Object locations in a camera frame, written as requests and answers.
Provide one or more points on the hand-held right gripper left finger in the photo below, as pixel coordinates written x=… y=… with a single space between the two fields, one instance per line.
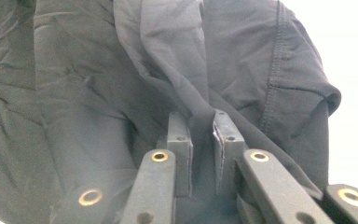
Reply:
x=181 y=161

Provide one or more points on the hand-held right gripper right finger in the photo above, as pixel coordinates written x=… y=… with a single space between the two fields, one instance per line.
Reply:
x=228 y=155

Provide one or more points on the white table cover sheet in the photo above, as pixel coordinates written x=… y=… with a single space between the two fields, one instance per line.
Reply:
x=354 y=93

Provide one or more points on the black pants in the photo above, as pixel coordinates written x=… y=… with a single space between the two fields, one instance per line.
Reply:
x=90 y=109

